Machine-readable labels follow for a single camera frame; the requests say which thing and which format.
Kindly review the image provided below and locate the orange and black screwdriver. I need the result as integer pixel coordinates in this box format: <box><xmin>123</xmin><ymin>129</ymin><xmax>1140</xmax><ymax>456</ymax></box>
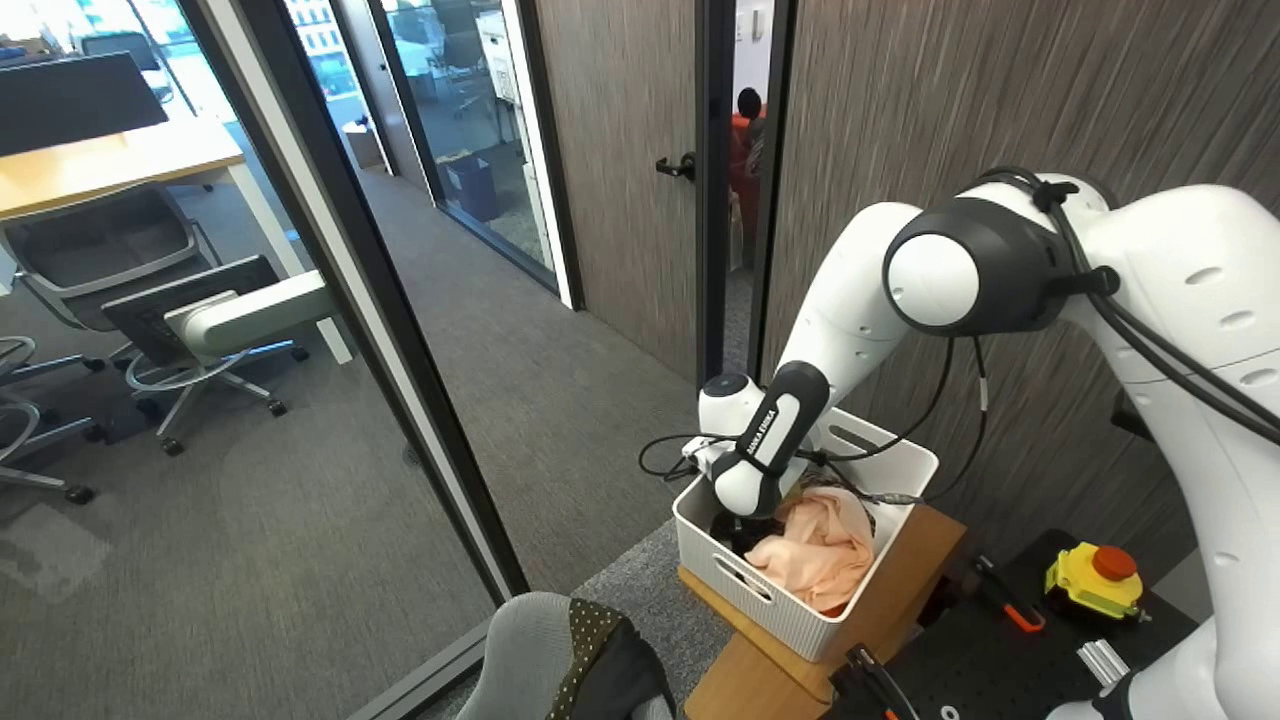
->
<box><xmin>967</xmin><ymin>552</ymin><xmax>1050</xmax><ymax>639</ymax></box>

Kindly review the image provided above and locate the black door handle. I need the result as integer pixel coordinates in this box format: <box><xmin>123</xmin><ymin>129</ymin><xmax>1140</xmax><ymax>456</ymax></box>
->
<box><xmin>652</xmin><ymin>150</ymin><xmax>698</xmax><ymax>190</ymax></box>

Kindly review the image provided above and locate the person in orange top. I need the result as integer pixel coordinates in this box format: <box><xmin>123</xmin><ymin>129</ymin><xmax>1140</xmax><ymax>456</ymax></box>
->
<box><xmin>728</xmin><ymin>86</ymin><xmax>773</xmax><ymax>275</ymax></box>

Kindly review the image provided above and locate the black mesh office chair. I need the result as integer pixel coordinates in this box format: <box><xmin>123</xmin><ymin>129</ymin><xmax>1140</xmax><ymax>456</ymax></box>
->
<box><xmin>0</xmin><ymin>186</ymin><xmax>225</xmax><ymax>335</ymax></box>

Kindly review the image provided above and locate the wooden top office desk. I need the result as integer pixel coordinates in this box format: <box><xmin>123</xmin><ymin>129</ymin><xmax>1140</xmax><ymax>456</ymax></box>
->
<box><xmin>0</xmin><ymin>114</ymin><xmax>361</xmax><ymax>374</ymax></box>

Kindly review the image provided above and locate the white plastic storage box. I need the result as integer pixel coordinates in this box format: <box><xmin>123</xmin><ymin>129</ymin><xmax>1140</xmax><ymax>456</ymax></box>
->
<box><xmin>669</xmin><ymin>404</ymin><xmax>945</xmax><ymax>670</ymax></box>

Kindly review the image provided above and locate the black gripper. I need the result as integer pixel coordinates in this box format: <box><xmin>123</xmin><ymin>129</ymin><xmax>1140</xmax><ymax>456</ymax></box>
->
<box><xmin>716</xmin><ymin>492</ymin><xmax>775</xmax><ymax>558</ymax></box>

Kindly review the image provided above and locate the silver aluminium bar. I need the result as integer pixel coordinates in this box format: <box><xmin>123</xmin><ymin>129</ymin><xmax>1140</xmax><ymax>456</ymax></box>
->
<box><xmin>1072</xmin><ymin>631</ymin><xmax>1140</xmax><ymax>702</ymax></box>

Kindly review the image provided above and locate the light grey chair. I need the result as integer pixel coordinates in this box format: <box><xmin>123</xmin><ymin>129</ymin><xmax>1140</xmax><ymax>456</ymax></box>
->
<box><xmin>452</xmin><ymin>588</ymin><xmax>687</xmax><ymax>720</ymax></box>

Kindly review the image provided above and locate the olive green dotted sock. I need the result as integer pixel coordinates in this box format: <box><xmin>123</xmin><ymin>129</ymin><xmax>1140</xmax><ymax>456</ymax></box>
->
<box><xmin>549</xmin><ymin>592</ymin><xmax>639</xmax><ymax>720</ymax></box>

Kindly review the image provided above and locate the black door frame post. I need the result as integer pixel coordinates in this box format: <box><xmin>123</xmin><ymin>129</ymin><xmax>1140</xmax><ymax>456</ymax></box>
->
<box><xmin>692</xmin><ymin>0</ymin><xmax>740</xmax><ymax>393</ymax></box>

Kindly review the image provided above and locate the black clamp handle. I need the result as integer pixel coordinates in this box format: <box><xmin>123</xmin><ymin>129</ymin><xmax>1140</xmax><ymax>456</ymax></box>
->
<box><xmin>826</xmin><ymin>643</ymin><xmax>929</xmax><ymax>720</ymax></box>

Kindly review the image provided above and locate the black computer monitor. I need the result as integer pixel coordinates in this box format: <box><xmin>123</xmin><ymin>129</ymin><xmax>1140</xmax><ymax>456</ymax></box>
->
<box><xmin>0</xmin><ymin>50</ymin><xmax>170</xmax><ymax>161</ymax></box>

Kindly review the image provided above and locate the dark grey cloth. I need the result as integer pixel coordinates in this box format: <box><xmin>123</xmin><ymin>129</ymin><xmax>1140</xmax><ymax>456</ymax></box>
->
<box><xmin>581</xmin><ymin>619</ymin><xmax>683</xmax><ymax>720</ymax></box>

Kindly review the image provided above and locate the black glass partition frame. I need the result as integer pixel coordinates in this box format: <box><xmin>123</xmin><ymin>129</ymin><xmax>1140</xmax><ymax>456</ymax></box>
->
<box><xmin>174</xmin><ymin>0</ymin><xmax>531</xmax><ymax>609</ymax></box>

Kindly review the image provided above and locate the yellow emergency stop button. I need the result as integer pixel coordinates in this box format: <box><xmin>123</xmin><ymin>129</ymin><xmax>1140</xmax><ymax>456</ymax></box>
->
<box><xmin>1041</xmin><ymin>538</ymin><xmax>1152</xmax><ymax>626</ymax></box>

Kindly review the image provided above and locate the peach cloth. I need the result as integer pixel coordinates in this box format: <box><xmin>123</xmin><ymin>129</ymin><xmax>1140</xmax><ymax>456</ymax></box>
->
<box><xmin>740</xmin><ymin>482</ymin><xmax>878</xmax><ymax>619</ymax></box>

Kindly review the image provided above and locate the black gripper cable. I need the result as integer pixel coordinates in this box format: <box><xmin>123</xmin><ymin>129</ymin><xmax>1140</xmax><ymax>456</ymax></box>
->
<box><xmin>630</xmin><ymin>331</ymin><xmax>991</xmax><ymax>514</ymax></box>

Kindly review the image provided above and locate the grey office chair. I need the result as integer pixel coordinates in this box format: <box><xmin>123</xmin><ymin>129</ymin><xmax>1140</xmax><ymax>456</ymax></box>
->
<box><xmin>97</xmin><ymin>248</ymin><xmax>340</xmax><ymax>460</ymax></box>

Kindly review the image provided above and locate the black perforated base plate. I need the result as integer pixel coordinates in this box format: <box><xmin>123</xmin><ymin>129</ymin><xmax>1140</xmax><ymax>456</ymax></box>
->
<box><xmin>873</xmin><ymin>524</ymin><xmax>1203</xmax><ymax>720</ymax></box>

